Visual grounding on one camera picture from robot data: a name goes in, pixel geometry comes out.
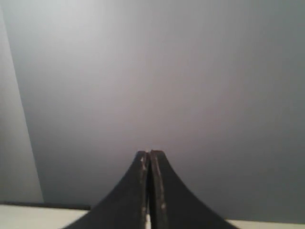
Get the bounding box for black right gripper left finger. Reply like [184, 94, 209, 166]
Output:
[65, 151, 149, 229]

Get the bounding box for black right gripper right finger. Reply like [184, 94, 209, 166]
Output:
[150, 150, 236, 229]

